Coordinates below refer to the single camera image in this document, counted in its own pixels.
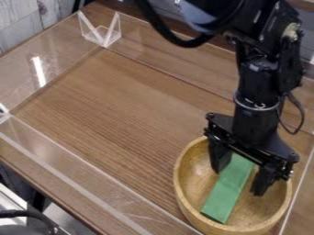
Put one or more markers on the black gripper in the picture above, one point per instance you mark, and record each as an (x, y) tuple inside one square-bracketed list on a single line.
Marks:
[(249, 134)]

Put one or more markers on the green rectangular block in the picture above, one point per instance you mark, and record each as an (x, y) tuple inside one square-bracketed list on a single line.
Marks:
[(227, 189)]

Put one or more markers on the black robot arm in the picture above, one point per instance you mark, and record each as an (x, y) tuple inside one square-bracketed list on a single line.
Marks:
[(265, 28)]

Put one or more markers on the brown wooden bowl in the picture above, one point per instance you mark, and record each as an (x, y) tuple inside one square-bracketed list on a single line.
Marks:
[(255, 214)]

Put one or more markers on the clear acrylic tray wall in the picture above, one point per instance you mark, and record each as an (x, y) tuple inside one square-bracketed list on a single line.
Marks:
[(95, 120)]

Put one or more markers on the clear acrylic corner bracket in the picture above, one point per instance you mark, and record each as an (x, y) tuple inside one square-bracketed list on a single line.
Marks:
[(104, 36)]

